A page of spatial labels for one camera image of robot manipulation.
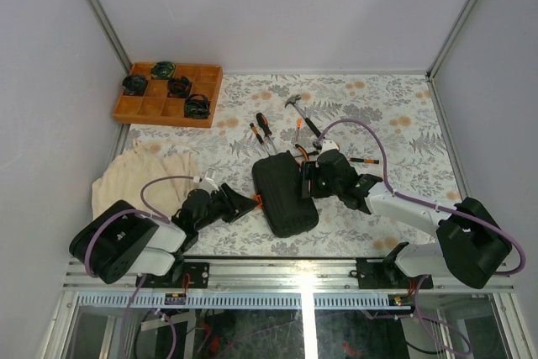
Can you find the dark rolled band centre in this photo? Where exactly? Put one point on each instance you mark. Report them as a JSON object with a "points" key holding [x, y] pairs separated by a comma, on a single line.
{"points": [[179, 87]]}

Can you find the small black orange screwdriver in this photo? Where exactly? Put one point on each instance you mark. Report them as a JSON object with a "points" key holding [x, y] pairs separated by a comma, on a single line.
{"points": [[259, 138]]}

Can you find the black plastic tool case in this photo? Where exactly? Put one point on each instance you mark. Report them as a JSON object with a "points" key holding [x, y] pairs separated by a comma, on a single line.
{"points": [[277, 182]]}

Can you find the precision screwdriver orange black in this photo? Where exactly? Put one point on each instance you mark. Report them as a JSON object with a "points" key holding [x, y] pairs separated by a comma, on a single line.
{"points": [[365, 160]]}

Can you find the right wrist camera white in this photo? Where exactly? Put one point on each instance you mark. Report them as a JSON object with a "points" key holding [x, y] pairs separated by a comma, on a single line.
{"points": [[327, 145]]}

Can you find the steel claw hammer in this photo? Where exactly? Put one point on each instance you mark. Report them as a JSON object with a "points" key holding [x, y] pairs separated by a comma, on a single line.
{"points": [[293, 101]]}

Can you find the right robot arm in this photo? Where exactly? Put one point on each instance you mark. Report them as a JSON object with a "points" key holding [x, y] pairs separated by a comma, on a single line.
{"points": [[468, 244]]}

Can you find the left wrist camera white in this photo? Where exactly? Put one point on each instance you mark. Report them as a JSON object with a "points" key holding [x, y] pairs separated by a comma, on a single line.
{"points": [[207, 182]]}

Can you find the large black orange screwdriver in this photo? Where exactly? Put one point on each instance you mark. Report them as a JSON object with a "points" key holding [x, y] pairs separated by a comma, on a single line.
{"points": [[264, 125]]}

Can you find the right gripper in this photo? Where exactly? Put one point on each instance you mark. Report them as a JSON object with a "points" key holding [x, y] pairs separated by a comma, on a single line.
{"points": [[309, 171]]}

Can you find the orange handled pliers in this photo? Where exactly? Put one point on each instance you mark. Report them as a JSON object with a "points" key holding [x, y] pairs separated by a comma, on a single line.
{"points": [[306, 155]]}

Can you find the cream cloth bag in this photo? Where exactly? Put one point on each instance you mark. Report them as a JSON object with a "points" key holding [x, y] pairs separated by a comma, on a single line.
{"points": [[143, 162]]}

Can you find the floral table cloth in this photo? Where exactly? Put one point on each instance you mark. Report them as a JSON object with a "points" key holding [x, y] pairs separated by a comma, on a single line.
{"points": [[390, 118]]}

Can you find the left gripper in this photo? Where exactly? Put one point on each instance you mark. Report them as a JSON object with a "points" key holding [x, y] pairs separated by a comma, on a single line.
{"points": [[241, 204]]}

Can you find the dark rolled fabric band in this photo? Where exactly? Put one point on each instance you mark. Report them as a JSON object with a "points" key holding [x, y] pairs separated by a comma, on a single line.
{"points": [[197, 106]]}

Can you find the wooden compartment tray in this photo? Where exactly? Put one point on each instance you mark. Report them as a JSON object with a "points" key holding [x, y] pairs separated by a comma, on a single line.
{"points": [[155, 107]]}

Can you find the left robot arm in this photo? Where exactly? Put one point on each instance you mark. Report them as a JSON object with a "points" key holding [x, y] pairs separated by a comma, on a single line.
{"points": [[124, 240]]}

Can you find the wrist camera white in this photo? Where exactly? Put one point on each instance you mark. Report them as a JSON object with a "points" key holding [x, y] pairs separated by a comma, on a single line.
{"points": [[207, 182], [327, 145]]}

